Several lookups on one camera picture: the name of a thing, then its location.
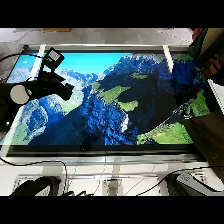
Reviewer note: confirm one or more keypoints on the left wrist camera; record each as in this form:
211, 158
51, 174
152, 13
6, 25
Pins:
53, 57

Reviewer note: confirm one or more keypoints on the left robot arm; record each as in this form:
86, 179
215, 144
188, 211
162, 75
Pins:
19, 94

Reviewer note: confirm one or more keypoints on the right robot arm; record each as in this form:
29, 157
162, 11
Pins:
193, 185

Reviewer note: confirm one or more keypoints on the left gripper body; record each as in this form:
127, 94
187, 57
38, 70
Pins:
55, 87

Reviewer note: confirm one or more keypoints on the brown garment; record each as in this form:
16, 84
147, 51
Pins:
205, 143

